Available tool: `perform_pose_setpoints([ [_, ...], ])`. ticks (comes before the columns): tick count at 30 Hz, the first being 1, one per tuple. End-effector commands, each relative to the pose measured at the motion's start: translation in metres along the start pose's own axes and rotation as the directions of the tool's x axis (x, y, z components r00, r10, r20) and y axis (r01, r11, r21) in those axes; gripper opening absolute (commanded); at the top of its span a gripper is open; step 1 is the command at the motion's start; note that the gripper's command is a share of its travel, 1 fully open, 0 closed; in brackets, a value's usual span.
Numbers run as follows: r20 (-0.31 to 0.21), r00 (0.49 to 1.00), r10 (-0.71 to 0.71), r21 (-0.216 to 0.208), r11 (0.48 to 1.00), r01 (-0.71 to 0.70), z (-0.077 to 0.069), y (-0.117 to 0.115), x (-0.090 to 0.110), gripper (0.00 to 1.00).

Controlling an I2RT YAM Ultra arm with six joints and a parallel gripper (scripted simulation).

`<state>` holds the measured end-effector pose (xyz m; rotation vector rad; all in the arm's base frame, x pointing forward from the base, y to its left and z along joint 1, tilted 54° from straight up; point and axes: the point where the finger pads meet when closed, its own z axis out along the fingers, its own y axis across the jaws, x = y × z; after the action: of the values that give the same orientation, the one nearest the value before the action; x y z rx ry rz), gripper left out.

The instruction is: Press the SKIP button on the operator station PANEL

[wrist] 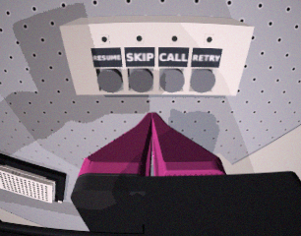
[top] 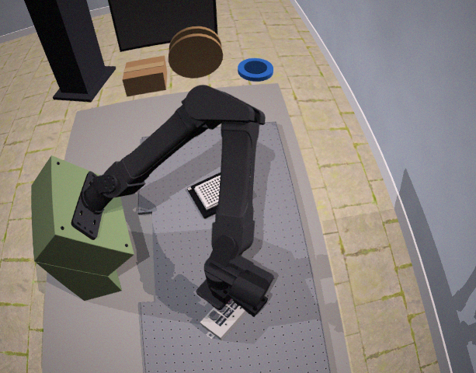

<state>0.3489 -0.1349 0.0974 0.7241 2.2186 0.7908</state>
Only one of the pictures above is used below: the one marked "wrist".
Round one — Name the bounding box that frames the white button panel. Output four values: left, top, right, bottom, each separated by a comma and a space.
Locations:
60, 16, 254, 95

